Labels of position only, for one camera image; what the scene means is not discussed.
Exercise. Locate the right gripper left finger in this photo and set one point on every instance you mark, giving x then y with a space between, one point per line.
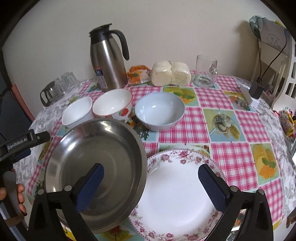
44 221

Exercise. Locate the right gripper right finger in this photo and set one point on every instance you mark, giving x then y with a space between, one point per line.
230 201

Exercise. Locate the white square bowl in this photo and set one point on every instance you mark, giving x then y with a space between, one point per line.
78 112

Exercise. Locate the floral rimmed white plate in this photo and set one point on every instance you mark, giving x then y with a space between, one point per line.
174 204

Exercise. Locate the stainless steel plate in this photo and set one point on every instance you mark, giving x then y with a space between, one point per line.
104 165

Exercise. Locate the strawberry pattern white bowl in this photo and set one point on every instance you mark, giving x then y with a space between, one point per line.
115 104

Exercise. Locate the person's left hand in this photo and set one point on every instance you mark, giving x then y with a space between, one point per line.
20 189

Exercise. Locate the clear drinking glass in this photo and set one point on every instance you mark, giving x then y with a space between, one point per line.
70 80
61 86

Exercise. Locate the pink checkered tablecloth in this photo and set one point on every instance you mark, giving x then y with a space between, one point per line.
248 144

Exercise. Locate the colourful candy roll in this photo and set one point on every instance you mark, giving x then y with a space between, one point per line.
287 123

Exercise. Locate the white power strip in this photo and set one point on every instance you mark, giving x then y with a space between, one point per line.
250 100

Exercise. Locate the stainless steel thermos jug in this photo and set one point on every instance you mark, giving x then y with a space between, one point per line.
108 50

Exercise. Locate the black power adapter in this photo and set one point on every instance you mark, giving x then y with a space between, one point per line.
256 89

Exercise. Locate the orange snack packet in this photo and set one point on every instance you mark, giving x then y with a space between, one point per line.
138 74

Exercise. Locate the light blue bowl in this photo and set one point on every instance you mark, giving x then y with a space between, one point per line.
159 111

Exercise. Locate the clear glass mug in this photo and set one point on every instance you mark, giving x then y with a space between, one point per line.
205 71

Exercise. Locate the bag of white buns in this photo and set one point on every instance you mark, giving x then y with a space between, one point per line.
170 73

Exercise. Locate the glass teapot black handle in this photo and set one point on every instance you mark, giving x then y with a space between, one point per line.
50 94

